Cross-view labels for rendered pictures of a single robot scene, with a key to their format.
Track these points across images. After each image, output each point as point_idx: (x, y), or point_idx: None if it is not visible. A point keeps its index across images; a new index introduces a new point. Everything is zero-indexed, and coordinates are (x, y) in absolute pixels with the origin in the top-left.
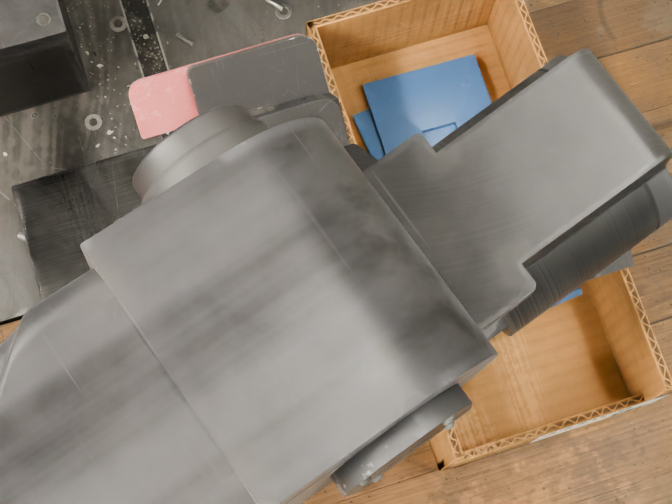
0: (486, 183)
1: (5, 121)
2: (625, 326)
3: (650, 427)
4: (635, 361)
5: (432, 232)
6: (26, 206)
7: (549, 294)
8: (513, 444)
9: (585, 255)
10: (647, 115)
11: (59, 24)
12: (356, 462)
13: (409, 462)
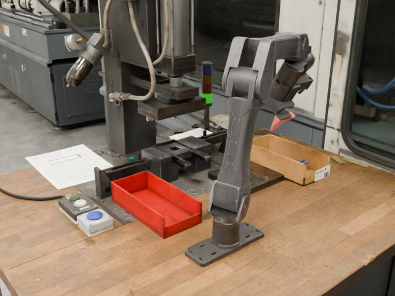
0: None
1: (199, 172)
2: (317, 158)
3: (331, 177)
4: (322, 162)
5: None
6: (212, 173)
7: (308, 61)
8: (312, 174)
9: (309, 58)
10: None
11: (210, 143)
12: (303, 40)
13: (297, 187)
